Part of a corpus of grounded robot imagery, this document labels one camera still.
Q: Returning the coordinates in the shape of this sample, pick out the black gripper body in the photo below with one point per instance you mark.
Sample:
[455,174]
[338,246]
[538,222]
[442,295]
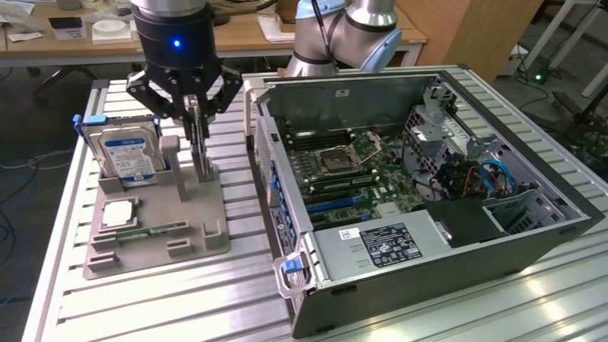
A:
[176,53]

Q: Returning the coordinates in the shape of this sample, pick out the graphics card with fan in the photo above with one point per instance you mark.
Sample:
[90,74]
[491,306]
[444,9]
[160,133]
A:
[199,156]

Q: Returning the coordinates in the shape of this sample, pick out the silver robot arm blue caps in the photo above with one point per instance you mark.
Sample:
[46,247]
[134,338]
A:
[371,14]

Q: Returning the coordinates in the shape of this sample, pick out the wooden desk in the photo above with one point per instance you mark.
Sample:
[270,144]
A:
[252,39]

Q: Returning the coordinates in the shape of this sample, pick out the white round container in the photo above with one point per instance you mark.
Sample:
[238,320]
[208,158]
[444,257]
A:
[111,30]

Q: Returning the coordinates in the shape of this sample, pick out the small dark item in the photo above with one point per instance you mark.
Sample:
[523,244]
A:
[123,11]

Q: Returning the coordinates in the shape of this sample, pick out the black office chair base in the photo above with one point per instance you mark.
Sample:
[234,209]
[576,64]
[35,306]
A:
[62,76]

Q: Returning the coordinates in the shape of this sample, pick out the white paper stack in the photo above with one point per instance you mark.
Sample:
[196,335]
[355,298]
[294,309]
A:
[275,32]

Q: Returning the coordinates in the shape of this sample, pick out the hard disk in blue carrier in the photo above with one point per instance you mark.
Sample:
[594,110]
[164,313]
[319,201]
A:
[126,156]

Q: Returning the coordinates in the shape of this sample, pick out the white cup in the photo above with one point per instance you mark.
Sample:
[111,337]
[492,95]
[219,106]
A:
[91,3]

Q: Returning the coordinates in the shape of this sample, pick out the white box with black top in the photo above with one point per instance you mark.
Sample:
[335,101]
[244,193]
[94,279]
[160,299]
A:
[67,25]

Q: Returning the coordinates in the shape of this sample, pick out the cardboard box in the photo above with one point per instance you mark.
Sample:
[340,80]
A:
[284,10]

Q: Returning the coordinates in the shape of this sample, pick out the grey cup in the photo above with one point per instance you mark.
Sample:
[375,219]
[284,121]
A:
[70,4]

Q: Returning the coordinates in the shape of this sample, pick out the blue slot retention clip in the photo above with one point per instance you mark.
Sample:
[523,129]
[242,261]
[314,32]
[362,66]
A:
[272,176]
[286,216]
[280,199]

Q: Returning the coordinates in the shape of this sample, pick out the white paper label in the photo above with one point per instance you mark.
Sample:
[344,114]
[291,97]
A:
[24,36]

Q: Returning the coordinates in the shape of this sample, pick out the CPU socket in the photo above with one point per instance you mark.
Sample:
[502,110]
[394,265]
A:
[335,160]

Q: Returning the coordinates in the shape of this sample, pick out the metal socket cover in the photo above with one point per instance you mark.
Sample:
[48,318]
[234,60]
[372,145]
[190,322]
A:
[364,134]

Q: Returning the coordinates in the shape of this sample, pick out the grey parts rack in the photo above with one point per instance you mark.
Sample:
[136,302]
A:
[156,213]

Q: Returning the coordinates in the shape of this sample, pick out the white paper pile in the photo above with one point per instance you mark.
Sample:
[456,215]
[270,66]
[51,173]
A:
[16,16]

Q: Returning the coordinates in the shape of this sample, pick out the silver CPU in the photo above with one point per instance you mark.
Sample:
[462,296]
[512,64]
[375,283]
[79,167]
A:
[118,213]

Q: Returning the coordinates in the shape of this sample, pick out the green RAM stick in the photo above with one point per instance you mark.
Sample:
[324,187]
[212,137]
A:
[143,234]
[342,182]

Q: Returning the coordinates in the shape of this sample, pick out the blue expansion slot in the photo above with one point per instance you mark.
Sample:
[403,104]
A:
[330,203]
[332,210]

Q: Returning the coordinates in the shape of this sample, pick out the green motherboard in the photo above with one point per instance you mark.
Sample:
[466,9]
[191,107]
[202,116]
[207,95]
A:
[380,185]

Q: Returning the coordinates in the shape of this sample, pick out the metal drive cage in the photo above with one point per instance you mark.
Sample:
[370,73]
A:
[430,139]

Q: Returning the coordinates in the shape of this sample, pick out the silver chipset heat sink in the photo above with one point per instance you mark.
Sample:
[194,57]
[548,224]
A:
[391,210]

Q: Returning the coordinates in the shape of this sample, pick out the blue case release latch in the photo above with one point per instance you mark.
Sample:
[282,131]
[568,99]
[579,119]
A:
[291,267]

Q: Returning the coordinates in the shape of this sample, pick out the grey power supply unit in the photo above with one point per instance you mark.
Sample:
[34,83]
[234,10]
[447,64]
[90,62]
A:
[339,260]

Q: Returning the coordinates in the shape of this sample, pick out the wooden cabinet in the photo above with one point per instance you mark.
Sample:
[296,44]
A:
[475,35]

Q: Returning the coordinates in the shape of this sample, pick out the white box with red button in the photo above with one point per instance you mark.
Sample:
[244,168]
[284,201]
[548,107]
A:
[515,64]

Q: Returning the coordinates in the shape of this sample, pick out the device with green light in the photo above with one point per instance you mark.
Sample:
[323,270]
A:
[538,77]

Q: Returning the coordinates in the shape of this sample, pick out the metal disk bay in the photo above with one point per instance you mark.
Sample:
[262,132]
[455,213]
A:
[508,202]

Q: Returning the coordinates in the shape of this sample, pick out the open dark PC case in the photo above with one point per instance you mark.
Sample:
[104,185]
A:
[427,295]

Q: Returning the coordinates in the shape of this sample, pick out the black floor stand base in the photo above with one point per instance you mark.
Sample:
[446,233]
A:
[570,103]

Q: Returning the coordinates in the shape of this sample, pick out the green circuit board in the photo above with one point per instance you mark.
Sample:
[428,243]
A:
[596,151]

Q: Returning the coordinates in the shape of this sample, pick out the white table frame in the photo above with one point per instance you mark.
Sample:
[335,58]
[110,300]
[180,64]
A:
[591,87]

